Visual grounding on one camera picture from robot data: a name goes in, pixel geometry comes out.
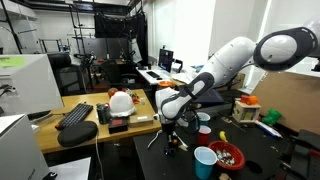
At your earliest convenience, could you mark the black box red label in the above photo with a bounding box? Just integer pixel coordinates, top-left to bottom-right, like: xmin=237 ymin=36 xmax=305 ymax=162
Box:
xmin=108 ymin=117 xmax=129 ymax=135

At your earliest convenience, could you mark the black cloth backdrop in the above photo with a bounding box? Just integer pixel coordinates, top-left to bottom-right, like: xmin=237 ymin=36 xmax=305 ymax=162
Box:
xmin=93 ymin=11 xmax=149 ymax=66

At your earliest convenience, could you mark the black round pouch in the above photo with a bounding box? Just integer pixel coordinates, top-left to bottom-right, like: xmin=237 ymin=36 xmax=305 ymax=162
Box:
xmin=57 ymin=120 xmax=100 ymax=148

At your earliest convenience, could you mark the small black keyboard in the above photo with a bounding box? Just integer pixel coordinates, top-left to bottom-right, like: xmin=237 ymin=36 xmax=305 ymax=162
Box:
xmin=145 ymin=70 xmax=162 ymax=80

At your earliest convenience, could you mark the small tan cardboard box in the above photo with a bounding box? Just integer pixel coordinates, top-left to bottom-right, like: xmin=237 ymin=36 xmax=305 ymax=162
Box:
xmin=128 ymin=114 xmax=155 ymax=128

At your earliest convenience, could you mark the orange pumpkin toy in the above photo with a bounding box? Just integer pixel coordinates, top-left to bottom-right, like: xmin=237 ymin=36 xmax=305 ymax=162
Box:
xmin=248 ymin=95 xmax=260 ymax=106

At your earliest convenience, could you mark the light wooden desk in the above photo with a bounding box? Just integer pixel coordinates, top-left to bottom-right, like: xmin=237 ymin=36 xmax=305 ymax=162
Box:
xmin=34 ymin=88 xmax=164 ymax=155

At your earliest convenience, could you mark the dark blue bin lid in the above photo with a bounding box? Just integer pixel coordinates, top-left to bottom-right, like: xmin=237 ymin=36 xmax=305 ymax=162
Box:
xmin=191 ymin=87 xmax=226 ymax=106

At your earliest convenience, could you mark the black computer keyboard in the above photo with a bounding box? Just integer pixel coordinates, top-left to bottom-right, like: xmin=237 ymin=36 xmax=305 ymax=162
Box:
xmin=54 ymin=102 xmax=95 ymax=131

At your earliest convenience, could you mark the teal plastic cup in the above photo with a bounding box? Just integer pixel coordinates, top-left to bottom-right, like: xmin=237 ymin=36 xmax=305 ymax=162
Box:
xmin=193 ymin=146 xmax=218 ymax=180
xmin=195 ymin=111 xmax=212 ymax=132

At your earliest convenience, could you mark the reddish brown ball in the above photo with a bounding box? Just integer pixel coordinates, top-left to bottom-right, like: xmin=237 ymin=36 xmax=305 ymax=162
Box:
xmin=107 ymin=87 xmax=119 ymax=98

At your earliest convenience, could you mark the tan cork piece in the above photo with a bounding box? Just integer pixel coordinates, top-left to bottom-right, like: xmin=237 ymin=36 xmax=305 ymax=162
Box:
xmin=218 ymin=172 xmax=233 ymax=180

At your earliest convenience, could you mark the white hard hat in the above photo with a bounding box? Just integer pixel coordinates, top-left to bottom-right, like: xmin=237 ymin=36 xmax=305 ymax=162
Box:
xmin=109 ymin=90 xmax=137 ymax=118

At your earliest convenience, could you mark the white box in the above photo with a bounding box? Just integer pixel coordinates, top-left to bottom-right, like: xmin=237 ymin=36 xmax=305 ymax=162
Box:
xmin=0 ymin=113 xmax=51 ymax=180

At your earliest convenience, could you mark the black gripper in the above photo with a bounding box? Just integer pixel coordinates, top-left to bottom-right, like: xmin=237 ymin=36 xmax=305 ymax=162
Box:
xmin=162 ymin=120 xmax=178 ymax=152

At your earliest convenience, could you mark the black camera rig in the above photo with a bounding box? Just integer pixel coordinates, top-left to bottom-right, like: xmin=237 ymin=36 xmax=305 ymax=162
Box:
xmin=73 ymin=52 xmax=98 ymax=68

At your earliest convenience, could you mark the yellow toy banana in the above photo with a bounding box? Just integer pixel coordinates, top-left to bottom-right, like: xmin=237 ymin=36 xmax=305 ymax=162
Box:
xmin=218 ymin=130 xmax=229 ymax=143

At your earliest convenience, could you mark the large cardboard panel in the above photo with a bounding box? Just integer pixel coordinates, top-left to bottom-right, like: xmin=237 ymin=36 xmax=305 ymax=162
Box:
xmin=249 ymin=71 xmax=320 ymax=136

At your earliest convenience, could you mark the white desk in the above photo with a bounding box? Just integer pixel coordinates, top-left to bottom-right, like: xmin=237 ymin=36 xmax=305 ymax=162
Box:
xmin=135 ymin=64 xmax=193 ymax=89

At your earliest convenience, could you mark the white computer monitor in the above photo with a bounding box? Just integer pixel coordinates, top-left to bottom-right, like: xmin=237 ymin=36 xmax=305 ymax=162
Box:
xmin=0 ymin=53 xmax=65 ymax=121

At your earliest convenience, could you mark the red plastic cup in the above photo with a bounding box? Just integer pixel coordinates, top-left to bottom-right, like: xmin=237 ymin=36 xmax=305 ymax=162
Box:
xmin=197 ymin=125 xmax=212 ymax=147

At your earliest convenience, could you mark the wrapped candy pile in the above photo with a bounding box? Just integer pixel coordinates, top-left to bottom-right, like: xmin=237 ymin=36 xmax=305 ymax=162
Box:
xmin=215 ymin=149 xmax=236 ymax=166

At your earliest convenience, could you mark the black office chair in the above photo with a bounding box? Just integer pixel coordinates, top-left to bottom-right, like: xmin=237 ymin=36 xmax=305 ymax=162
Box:
xmin=99 ymin=59 xmax=140 ymax=90
xmin=47 ymin=52 xmax=88 ymax=97

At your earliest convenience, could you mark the green plastic toy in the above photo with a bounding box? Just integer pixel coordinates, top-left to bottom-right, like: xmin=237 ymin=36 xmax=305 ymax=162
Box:
xmin=261 ymin=108 xmax=284 ymax=126

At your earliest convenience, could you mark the orange bowl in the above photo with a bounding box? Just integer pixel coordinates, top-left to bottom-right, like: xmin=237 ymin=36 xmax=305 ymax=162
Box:
xmin=157 ymin=80 xmax=175 ymax=89

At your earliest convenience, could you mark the blue white marker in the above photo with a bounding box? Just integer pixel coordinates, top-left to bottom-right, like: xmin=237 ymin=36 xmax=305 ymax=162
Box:
xmin=254 ymin=119 xmax=284 ymax=139

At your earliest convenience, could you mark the snack wrapper pile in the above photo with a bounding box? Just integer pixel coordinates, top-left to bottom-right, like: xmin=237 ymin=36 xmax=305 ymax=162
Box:
xmin=126 ymin=89 xmax=147 ymax=106

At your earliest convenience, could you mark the green sticky note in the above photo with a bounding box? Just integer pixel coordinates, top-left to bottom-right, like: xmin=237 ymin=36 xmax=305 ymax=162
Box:
xmin=0 ymin=56 xmax=26 ymax=68

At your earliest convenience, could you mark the white cable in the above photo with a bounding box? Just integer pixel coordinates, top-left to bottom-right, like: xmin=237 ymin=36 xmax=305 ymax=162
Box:
xmin=94 ymin=133 xmax=106 ymax=180

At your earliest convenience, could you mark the red plastic bowl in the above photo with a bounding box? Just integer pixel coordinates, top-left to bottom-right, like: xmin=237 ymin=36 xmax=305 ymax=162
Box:
xmin=208 ymin=140 xmax=246 ymax=171

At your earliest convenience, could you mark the black metal can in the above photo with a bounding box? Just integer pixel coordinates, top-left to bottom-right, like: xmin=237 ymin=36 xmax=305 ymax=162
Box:
xmin=96 ymin=102 xmax=112 ymax=125

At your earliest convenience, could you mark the wooden shape sorter box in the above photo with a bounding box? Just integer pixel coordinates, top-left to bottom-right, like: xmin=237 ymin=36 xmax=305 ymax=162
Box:
xmin=231 ymin=99 xmax=262 ymax=124

